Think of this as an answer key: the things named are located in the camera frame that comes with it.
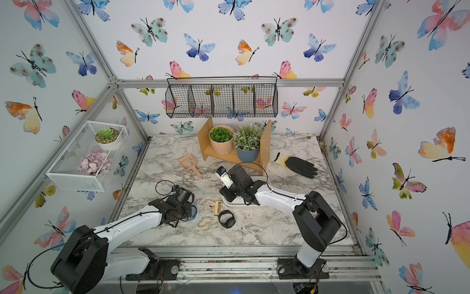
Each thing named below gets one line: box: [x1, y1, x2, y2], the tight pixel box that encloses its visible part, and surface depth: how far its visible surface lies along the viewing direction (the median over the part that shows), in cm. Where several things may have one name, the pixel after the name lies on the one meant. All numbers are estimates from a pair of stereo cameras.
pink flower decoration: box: [77, 151, 113, 176], surface depth 64 cm
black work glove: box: [274, 152, 318, 179], surface depth 107 cm
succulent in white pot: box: [93, 126, 121, 151], surface depth 73 cm
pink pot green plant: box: [208, 124, 235, 156], surface depth 98 cm
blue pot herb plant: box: [233, 122, 263, 162], surface depth 90 cm
